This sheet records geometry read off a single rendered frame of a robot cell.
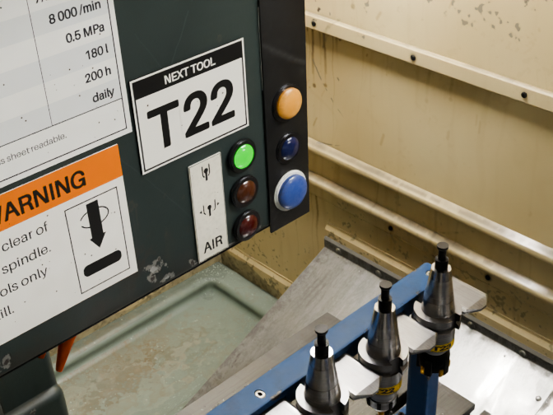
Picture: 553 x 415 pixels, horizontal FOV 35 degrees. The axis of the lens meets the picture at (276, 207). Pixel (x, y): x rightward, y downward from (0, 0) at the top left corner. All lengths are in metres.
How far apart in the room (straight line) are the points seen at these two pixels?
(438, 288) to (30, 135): 0.71
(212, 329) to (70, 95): 1.62
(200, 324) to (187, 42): 1.60
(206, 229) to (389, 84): 0.99
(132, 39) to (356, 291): 1.32
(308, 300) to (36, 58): 1.38
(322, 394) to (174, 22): 0.57
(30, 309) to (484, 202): 1.10
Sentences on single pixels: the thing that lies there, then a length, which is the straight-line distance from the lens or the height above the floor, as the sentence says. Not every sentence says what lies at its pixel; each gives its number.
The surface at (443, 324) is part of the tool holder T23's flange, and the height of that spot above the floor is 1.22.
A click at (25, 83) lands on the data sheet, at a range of 0.54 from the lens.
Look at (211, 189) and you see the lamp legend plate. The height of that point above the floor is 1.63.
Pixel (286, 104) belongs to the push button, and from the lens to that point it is 0.67.
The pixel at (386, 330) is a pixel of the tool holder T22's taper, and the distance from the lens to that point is 1.08.
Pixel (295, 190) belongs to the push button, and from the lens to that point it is 0.71.
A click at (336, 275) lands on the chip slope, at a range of 1.87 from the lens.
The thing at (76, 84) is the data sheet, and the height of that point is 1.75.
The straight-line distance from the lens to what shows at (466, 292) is 1.23.
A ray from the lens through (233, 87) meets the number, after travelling 0.64.
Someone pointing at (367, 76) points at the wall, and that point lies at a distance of 1.65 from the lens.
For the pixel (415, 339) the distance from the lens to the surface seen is 1.15.
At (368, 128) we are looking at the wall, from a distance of 1.69.
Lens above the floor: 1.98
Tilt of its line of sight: 33 degrees down
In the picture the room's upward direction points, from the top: 3 degrees counter-clockwise
